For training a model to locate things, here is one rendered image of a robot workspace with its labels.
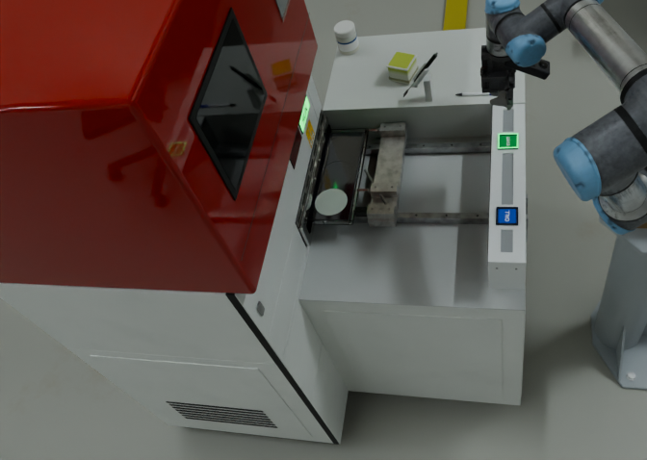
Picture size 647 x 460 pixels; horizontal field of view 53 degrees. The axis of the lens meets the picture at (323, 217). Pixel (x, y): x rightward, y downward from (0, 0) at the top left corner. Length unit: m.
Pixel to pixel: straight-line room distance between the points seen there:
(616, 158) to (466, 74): 0.98
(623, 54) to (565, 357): 1.52
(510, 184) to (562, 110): 1.54
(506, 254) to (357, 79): 0.82
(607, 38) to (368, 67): 1.01
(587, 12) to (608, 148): 0.35
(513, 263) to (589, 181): 0.52
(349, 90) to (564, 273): 1.21
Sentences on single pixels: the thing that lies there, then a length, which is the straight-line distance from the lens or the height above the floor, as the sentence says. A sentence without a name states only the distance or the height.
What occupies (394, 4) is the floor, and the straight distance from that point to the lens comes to 4.08.
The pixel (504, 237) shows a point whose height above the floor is 0.96.
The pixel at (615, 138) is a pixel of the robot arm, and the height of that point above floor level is 1.50.
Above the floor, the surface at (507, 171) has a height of 0.96.
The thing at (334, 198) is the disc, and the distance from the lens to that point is 1.94.
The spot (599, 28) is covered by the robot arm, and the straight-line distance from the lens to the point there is 1.41.
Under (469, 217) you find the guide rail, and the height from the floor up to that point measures 0.85.
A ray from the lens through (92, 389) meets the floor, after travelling 3.06.
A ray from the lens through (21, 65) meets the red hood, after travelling 1.20.
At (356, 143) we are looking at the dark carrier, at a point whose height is 0.90.
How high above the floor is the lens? 2.41
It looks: 52 degrees down
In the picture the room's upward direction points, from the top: 22 degrees counter-clockwise
